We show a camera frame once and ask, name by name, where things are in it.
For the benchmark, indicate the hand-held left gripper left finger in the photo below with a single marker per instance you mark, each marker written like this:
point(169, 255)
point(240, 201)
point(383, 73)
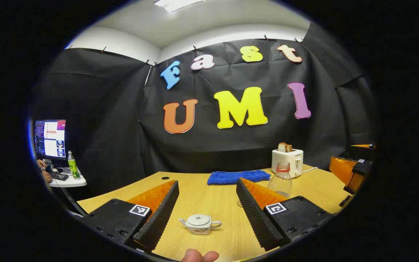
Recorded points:
point(162, 214)

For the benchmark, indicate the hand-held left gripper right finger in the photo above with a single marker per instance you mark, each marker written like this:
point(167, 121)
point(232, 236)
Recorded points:
point(255, 218)

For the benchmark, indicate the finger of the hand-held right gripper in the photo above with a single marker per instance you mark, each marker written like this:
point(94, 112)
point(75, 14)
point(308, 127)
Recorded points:
point(362, 150)
point(362, 168)

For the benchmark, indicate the clear water bottle red label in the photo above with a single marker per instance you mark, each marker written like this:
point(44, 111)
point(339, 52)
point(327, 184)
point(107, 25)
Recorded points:
point(281, 180)

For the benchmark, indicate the green drink bottle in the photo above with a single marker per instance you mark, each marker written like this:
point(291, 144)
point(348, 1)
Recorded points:
point(73, 167)

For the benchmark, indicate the blue towel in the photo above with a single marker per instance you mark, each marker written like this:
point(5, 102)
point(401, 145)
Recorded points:
point(231, 177)

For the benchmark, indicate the white toaster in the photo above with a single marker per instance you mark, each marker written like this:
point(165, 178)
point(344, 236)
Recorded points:
point(286, 160)

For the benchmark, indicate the toast slice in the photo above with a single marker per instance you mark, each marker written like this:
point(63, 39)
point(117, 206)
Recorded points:
point(281, 147)
point(289, 148)

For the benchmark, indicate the white side table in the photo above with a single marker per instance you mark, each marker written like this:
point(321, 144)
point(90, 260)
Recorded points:
point(69, 181)

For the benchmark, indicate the black keyboard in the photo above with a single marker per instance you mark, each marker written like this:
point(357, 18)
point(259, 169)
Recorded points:
point(59, 176)

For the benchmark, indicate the computer monitor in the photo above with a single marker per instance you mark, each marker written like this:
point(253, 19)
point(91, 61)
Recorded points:
point(51, 140)

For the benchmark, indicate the ceiling light panel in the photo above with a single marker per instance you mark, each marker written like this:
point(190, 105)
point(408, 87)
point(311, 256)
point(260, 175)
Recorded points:
point(178, 4)

